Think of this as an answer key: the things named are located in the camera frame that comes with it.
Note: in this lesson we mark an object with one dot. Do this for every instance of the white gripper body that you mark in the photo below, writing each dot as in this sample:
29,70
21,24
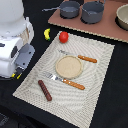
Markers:
16,53

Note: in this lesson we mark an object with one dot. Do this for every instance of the yellow toy banana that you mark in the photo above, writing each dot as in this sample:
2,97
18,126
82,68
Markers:
47,34

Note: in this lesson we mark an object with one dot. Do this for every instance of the brown toy sausage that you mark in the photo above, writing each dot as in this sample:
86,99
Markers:
45,90

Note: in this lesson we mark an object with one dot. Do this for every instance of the red toy tomato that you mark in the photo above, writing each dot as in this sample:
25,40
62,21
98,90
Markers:
63,37

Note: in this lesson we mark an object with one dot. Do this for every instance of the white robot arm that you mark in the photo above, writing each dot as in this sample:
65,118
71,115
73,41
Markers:
16,34

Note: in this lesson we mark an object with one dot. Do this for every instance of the round tan wooden plate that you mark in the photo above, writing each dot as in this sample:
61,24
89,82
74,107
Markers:
69,67

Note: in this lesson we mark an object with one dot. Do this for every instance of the white woven placemat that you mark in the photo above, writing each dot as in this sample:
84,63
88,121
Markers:
68,103

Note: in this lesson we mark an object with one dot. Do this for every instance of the grey pot centre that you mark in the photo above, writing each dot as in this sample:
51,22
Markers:
92,11

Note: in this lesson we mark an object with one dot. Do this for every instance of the brown wooden board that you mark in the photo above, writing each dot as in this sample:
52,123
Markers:
107,27

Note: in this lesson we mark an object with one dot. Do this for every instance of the beige bowl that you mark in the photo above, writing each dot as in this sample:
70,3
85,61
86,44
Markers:
122,15

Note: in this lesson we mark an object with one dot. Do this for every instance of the grey pot with long handle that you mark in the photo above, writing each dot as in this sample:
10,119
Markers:
69,9

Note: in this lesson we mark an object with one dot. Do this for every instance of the fork with wooden handle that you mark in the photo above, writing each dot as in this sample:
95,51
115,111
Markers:
54,77

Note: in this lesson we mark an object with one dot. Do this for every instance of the knife with wooden handle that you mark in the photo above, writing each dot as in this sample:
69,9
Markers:
79,56

